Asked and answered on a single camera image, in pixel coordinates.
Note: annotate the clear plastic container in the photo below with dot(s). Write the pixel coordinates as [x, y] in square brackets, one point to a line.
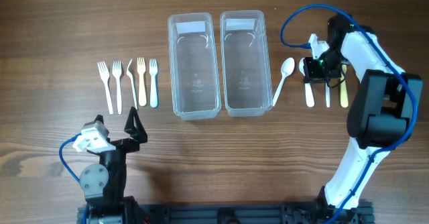
[245, 60]
[193, 66]

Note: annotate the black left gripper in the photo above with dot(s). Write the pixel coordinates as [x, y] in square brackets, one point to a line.
[137, 134]

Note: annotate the long white plastic spoon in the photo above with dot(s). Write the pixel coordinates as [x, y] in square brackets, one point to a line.
[286, 70]

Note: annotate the left clear plastic container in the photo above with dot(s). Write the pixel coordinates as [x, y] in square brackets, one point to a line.
[193, 66]

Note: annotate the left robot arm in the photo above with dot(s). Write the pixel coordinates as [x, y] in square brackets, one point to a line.
[104, 183]

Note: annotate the right clear plastic container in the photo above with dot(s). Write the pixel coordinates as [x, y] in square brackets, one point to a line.
[245, 60]

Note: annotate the light blue plastic fork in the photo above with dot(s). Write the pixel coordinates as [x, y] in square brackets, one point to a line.
[153, 71]

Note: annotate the white plastic fork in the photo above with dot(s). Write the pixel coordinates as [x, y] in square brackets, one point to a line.
[117, 73]
[130, 75]
[104, 74]

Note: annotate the thin white plastic spoon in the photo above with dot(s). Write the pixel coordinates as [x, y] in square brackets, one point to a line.
[327, 95]

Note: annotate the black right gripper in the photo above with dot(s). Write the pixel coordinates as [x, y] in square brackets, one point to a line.
[312, 76]

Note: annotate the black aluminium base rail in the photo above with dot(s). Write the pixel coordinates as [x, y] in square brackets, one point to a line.
[286, 213]

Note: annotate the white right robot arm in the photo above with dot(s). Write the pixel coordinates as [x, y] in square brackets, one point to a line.
[383, 113]

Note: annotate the yellow plastic fork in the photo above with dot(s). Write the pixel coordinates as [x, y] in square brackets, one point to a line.
[141, 69]

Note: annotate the wide-handled white spoon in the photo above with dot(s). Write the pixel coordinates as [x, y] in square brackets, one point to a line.
[307, 87]

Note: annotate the yellow plastic spoon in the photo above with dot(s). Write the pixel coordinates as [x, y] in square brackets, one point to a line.
[343, 89]

